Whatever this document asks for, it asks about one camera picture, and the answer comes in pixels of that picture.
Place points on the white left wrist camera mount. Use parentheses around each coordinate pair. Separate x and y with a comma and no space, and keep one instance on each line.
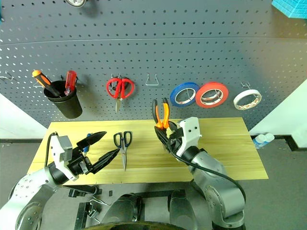
(56,153)

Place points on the black plastic cup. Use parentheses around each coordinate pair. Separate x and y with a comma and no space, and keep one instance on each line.
(69,107)

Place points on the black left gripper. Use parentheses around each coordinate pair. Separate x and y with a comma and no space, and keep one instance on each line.
(80,163)

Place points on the grey metal pegboard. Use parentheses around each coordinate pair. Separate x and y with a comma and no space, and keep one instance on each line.
(168,48)

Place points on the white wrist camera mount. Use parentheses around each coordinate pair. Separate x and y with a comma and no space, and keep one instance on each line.
(190,134)
(56,153)

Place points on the clear plastic bottle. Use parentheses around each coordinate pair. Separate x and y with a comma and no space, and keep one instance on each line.
(259,142)
(269,137)

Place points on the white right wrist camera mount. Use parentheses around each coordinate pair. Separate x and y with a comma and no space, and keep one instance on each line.
(190,134)

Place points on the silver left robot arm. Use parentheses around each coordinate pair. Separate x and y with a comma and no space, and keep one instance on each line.
(31,187)

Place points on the black metal frame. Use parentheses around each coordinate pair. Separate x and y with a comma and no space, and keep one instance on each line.
(156,192)

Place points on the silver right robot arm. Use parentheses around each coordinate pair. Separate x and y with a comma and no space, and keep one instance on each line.
(216,175)

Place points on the white tape roll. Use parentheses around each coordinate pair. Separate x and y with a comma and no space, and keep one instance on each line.
(237,101)

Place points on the orange and black screwdriver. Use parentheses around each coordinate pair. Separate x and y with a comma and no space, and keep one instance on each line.
(39,76)

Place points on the blue tape roll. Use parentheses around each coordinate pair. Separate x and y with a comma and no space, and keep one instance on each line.
(173,97)

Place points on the cyan plastic tray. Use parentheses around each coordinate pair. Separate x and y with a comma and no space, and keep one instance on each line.
(292,8)

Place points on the wide red tape roll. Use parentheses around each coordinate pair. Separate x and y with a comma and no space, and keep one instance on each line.
(216,85)

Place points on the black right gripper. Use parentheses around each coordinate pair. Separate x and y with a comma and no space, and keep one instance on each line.
(176,142)

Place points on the round silver metal disc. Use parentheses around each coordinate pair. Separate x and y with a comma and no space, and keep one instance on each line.
(75,2)

